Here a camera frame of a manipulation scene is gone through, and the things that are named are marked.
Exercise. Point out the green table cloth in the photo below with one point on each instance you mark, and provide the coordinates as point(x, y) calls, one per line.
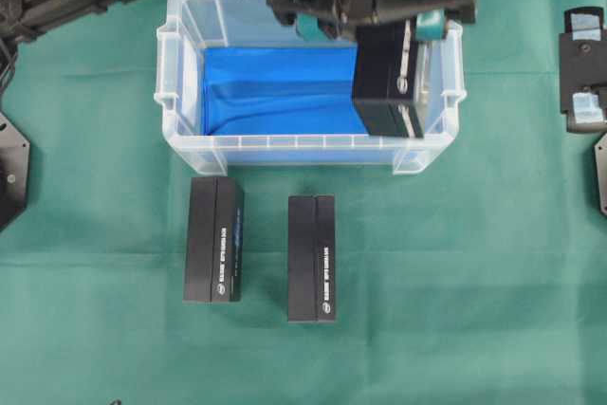
point(481, 280)

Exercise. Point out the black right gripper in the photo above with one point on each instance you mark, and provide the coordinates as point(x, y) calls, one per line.
point(582, 70)

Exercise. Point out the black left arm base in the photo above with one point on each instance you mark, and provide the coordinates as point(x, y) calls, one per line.
point(15, 152)

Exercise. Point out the blue liner sheet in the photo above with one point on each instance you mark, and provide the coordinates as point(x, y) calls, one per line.
point(264, 91)

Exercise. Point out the clear plastic storage case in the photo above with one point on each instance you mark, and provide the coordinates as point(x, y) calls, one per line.
point(194, 26)

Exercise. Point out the black camera box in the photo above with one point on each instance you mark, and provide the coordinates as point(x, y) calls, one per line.
point(213, 264)
point(312, 259)
point(389, 89)

